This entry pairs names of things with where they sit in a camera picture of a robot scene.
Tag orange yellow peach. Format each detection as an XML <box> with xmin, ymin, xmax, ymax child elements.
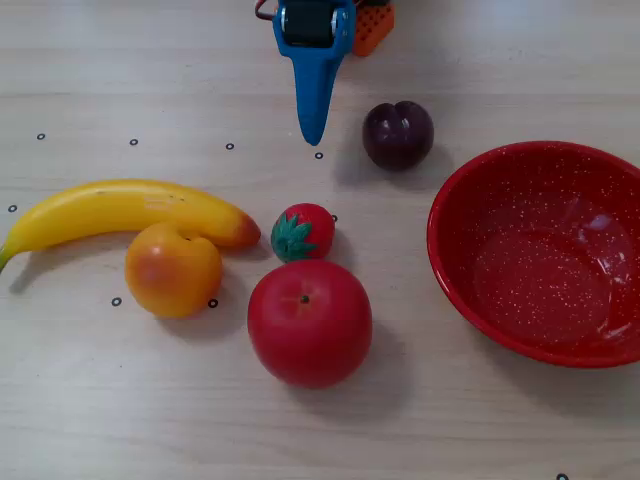
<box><xmin>124</xmin><ymin>221</ymin><xmax>225</xmax><ymax>320</ymax></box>

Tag red apple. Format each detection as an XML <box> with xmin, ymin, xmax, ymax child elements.
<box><xmin>246</xmin><ymin>258</ymin><xmax>374</xmax><ymax>390</ymax></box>

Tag yellow banana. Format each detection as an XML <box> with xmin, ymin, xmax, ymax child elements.
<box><xmin>0</xmin><ymin>178</ymin><xmax>262</xmax><ymax>274</ymax></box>

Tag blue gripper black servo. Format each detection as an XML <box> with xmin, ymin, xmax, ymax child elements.
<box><xmin>272</xmin><ymin>0</ymin><xmax>358</xmax><ymax>147</ymax></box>

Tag red speckled bowl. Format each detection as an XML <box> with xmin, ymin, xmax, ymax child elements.
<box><xmin>426</xmin><ymin>140</ymin><xmax>640</xmax><ymax>370</ymax></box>

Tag dark purple plum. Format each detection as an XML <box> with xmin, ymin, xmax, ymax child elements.
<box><xmin>361</xmin><ymin>100</ymin><xmax>435</xmax><ymax>173</ymax></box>

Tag red strawberry green leaves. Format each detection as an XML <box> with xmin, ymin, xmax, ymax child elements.
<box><xmin>270</xmin><ymin>202</ymin><xmax>337</xmax><ymax>264</ymax></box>

